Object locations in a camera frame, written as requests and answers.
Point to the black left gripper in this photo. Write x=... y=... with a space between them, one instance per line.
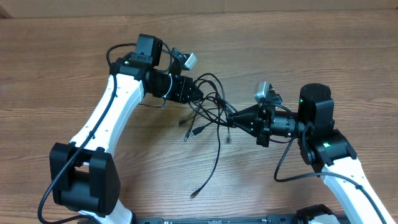
x=183 y=83

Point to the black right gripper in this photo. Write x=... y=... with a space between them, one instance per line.
x=261 y=124

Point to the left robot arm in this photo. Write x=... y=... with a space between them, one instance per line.
x=83 y=172

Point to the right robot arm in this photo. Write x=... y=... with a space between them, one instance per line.
x=321 y=145

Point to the brown cardboard backdrop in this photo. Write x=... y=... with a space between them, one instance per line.
x=13 y=9

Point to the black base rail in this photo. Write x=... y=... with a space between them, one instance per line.
x=313 y=214

